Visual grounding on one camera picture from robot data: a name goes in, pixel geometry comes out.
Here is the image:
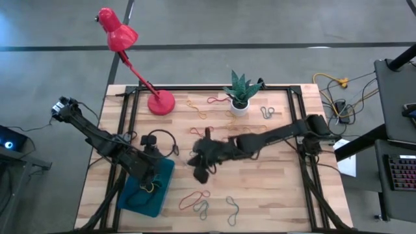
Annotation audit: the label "green plant in white pot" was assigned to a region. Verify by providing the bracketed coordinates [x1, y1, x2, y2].
[222, 69, 264, 117]

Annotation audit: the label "black power brick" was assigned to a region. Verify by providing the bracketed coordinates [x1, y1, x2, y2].
[334, 99, 351, 125]

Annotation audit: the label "grey metal stand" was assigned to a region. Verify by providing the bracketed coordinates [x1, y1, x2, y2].
[0, 151, 53, 234]

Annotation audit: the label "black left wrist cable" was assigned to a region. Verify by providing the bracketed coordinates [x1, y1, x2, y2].
[146, 129, 179, 157]

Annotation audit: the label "red desk lamp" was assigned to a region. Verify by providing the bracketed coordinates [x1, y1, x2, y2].
[95, 6, 177, 116]

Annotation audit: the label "black diagonal bar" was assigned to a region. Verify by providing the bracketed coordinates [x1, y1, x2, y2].
[334, 123, 389, 163]

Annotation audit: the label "yellow cable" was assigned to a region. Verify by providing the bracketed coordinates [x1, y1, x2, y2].
[312, 72, 380, 120]

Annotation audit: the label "grey teal rubber band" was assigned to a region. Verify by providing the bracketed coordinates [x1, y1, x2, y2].
[193, 199, 211, 221]
[259, 106, 277, 120]

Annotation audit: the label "dark grey keyboard desk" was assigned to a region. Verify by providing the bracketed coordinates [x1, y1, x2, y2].
[373, 138, 416, 224]

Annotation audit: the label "dark grey side table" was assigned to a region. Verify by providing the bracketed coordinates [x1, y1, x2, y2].
[373, 58, 416, 151]

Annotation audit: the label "thin black floor cable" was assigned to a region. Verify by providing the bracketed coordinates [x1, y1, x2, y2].
[6, 116, 55, 133]

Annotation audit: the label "long yellow rubber band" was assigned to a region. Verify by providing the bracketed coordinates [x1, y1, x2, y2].
[226, 124, 268, 135]

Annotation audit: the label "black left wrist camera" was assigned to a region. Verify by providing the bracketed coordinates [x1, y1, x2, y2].
[140, 134, 157, 148]

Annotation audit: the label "large red rubber band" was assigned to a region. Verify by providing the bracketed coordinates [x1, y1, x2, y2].
[178, 190, 212, 211]

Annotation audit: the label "white paper sheet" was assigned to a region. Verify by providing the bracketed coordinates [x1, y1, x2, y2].
[333, 138, 358, 178]

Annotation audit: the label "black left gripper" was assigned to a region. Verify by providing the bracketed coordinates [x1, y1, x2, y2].
[133, 146, 165, 192]

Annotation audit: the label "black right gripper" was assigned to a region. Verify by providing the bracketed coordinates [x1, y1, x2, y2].
[187, 135, 233, 185]

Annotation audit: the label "black device with blue light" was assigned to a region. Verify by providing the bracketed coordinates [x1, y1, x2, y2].
[0, 125, 29, 152]

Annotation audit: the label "black backlit keyboard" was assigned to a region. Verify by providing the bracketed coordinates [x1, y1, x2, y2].
[386, 154, 416, 192]

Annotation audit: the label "teal plastic bin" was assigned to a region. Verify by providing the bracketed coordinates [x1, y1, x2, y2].
[116, 157, 176, 218]

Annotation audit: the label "black pole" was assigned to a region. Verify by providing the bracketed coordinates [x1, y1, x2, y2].
[388, 44, 416, 72]

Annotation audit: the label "thin red rubber band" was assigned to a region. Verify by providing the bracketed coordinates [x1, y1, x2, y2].
[207, 96, 232, 105]

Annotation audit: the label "rubber bands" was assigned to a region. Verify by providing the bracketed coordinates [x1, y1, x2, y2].
[124, 183, 157, 209]

